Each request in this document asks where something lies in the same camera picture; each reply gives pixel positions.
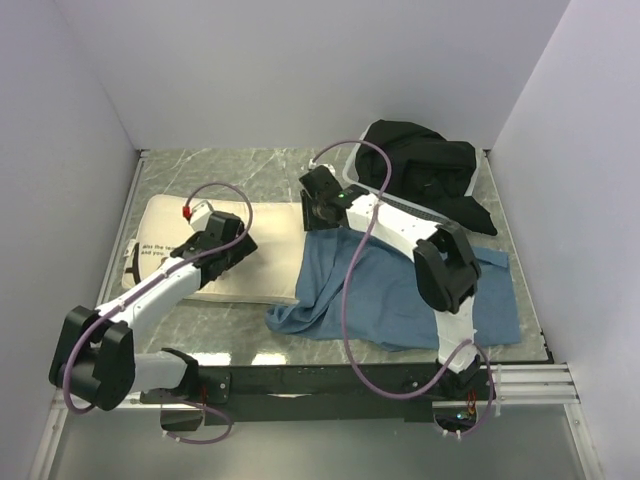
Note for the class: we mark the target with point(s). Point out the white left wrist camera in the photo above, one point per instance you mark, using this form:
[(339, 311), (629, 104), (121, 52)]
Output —
[(198, 216)]

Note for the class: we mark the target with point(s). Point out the black cloth in basket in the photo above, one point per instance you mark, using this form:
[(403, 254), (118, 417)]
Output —
[(425, 165)]

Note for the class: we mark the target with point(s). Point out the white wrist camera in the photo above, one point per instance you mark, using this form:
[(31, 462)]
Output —
[(198, 216), (314, 163)]

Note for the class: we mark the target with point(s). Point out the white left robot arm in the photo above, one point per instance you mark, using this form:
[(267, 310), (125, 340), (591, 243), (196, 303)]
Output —
[(95, 358)]

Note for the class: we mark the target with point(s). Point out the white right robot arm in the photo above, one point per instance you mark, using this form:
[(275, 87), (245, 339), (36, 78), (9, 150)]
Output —
[(446, 270)]

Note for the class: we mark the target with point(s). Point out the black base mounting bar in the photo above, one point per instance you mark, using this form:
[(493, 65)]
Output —
[(322, 392)]

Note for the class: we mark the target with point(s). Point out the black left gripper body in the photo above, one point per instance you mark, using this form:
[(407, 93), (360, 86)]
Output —
[(238, 251)]

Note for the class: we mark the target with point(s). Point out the grey plastic basket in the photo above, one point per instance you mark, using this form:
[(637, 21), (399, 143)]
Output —
[(415, 210)]

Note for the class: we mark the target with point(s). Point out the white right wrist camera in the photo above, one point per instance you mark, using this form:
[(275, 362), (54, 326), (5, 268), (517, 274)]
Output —
[(314, 163)]

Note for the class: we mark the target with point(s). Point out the blue fabric pillowcase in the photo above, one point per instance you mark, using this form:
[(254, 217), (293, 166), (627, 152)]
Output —
[(383, 302)]

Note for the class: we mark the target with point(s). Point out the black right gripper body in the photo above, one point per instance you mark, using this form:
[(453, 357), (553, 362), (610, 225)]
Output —
[(313, 218)]

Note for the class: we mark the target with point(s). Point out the cream pillow with bear print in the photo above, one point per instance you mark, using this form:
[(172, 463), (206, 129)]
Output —
[(267, 276)]

